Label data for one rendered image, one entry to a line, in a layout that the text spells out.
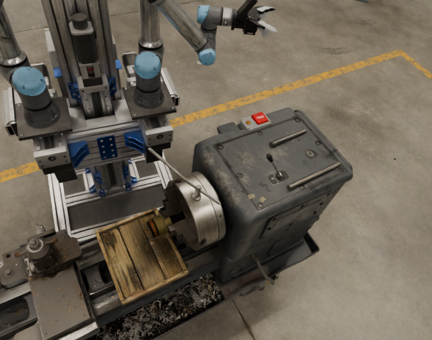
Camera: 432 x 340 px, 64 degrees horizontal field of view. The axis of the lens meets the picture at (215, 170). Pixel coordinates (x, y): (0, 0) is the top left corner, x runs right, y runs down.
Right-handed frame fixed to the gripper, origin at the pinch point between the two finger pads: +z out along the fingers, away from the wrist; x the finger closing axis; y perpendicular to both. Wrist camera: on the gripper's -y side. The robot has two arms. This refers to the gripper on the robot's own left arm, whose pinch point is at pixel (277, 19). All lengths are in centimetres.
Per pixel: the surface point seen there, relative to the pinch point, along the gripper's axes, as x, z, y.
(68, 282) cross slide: 108, -78, 47
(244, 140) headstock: 48, -10, 26
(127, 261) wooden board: 96, -58, 57
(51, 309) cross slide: 118, -82, 46
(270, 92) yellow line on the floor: -114, 51, 175
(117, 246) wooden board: 90, -63, 58
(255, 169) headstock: 64, -7, 24
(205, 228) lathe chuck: 88, -26, 29
